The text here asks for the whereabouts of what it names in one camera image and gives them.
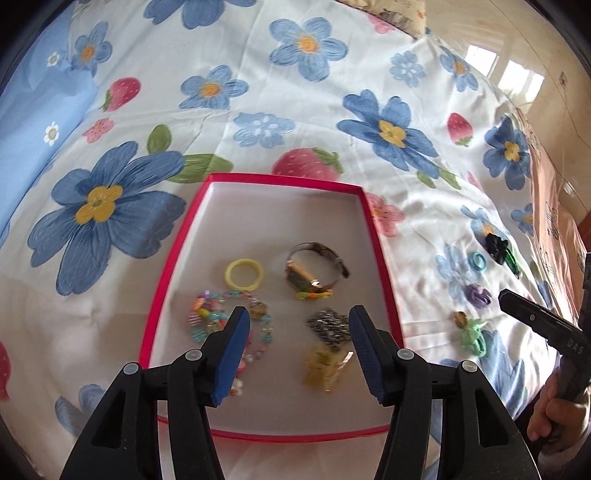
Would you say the black scrunchie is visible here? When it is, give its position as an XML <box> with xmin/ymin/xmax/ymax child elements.
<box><xmin>484</xmin><ymin>233</ymin><xmax>509</xmax><ymax>259</ymax></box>

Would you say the white blue floral bedsheet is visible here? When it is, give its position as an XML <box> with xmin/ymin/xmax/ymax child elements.
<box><xmin>0</xmin><ymin>0</ymin><xmax>578</xmax><ymax>480</ymax></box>

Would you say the yellow hair claw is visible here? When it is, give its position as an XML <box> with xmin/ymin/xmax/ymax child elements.
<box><xmin>301</xmin><ymin>344</ymin><xmax>354</xmax><ymax>395</ymax></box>

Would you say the light blue flowered pillow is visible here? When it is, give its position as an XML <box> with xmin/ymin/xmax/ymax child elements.
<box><xmin>0</xmin><ymin>9</ymin><xmax>100</xmax><ymax>232</ymax></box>

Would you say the peach printed blanket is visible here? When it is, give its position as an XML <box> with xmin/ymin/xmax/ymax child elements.
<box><xmin>514</xmin><ymin>106</ymin><xmax>589</xmax><ymax>317</ymax></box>

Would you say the gold wristwatch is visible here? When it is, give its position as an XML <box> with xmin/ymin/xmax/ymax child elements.
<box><xmin>284</xmin><ymin>241</ymin><xmax>352</xmax><ymax>296</ymax></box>

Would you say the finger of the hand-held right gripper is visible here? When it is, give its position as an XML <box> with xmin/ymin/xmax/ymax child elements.
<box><xmin>499</xmin><ymin>288</ymin><xmax>571</xmax><ymax>339</ymax></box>

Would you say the silver chain bracelet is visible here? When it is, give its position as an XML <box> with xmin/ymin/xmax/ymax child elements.
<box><xmin>307</xmin><ymin>309</ymin><xmax>352</xmax><ymax>352</ymax></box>

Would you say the red shallow cardboard box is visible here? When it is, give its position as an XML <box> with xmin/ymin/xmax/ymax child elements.
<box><xmin>139</xmin><ymin>173</ymin><xmax>406</xmax><ymax>444</ymax></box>

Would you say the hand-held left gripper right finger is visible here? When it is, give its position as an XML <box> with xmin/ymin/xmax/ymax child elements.
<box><xmin>348</xmin><ymin>305</ymin><xmax>542</xmax><ymax>480</ymax></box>

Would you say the yellow ring hair tie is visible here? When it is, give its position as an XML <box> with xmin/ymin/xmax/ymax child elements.
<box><xmin>225</xmin><ymin>259</ymin><xmax>263</xmax><ymax>291</ymax></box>

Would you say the person's right hand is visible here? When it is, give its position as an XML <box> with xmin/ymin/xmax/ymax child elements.
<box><xmin>526</xmin><ymin>369</ymin><xmax>591</xmax><ymax>457</ymax></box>

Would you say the green flower hair clip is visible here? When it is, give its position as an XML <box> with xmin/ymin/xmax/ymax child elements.
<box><xmin>459</xmin><ymin>318</ymin><xmax>490</xmax><ymax>357</ymax></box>

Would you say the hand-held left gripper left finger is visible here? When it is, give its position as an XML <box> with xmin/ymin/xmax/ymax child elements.
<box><xmin>60</xmin><ymin>305</ymin><xmax>252</xmax><ymax>480</ymax></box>

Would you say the cream panda print pillow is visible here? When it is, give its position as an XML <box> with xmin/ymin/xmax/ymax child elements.
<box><xmin>342</xmin><ymin>0</ymin><xmax>431</xmax><ymax>40</ymax></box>

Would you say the purple hair tie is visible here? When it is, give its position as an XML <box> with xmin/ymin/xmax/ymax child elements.
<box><xmin>464</xmin><ymin>285</ymin><xmax>491</xmax><ymax>308</ymax></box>

